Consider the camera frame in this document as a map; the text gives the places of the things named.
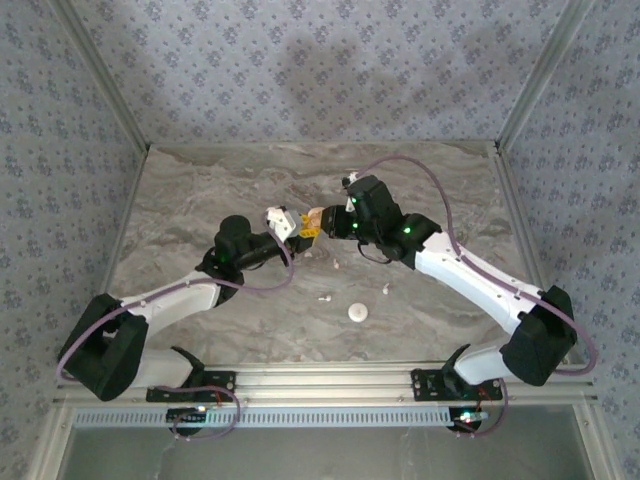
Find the round white eggshell piece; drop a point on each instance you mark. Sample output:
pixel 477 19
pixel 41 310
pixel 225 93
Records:
pixel 358 313

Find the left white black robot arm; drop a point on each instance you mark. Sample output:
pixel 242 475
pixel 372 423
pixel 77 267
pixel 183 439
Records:
pixel 170 300

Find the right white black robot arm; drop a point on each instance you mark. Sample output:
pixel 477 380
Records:
pixel 465 270

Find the black controller board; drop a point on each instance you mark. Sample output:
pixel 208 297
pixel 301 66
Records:
pixel 467 417
pixel 187 415

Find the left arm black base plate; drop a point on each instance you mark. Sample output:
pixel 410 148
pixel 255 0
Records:
pixel 225 378

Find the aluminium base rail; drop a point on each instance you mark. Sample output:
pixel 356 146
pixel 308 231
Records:
pixel 320 382

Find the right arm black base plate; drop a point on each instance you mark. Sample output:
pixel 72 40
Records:
pixel 422 387

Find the aluminium corner post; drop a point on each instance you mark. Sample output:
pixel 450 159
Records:
pixel 100 75
pixel 545 75

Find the aluminium frame leg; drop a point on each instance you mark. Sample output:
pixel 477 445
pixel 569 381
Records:
pixel 51 440
pixel 592 440

